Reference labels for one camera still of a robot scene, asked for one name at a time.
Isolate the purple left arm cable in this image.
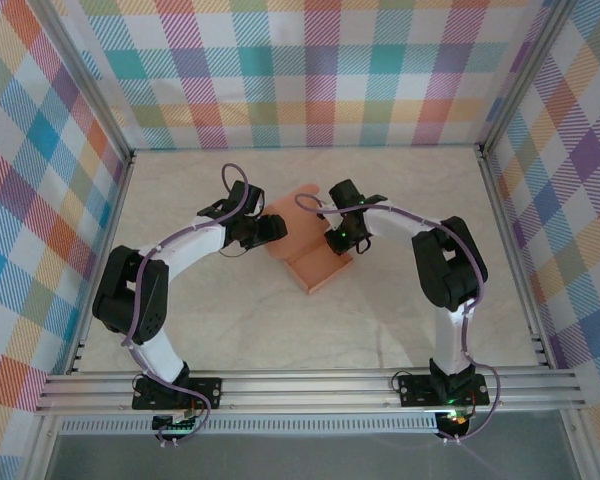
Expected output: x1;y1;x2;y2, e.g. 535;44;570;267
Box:
121;163;264;447

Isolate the aluminium rail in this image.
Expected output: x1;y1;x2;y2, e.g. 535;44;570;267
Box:
67;149;136;376
477;144;554;369

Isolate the aluminium left side rail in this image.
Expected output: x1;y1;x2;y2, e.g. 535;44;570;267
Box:
67;149;136;376

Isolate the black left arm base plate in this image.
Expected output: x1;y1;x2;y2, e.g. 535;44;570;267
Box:
132;377;224;412

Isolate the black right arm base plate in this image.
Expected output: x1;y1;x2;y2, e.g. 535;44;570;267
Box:
397;372;491;407

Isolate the aluminium left corner post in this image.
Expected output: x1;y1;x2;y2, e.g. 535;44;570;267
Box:
29;0;134;166

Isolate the aluminium mounting beam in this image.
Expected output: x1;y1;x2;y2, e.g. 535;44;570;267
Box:
34;368;586;414

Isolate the aluminium right corner post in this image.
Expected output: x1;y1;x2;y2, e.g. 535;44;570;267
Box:
477;0;576;156

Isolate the slotted grey cable duct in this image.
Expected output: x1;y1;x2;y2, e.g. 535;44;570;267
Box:
59;418;439;435

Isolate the aluminium right side rail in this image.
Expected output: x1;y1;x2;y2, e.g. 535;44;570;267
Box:
477;144;554;369

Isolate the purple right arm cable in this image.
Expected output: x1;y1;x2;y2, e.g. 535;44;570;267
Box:
294;194;504;444

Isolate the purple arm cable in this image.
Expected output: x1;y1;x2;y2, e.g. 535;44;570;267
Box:
121;163;264;447
294;194;504;444

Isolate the aluminium corner post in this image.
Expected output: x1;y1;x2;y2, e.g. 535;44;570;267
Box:
29;0;134;166
477;0;576;156

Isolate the orange paper box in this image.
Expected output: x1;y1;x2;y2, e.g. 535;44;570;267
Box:
262;183;356;297

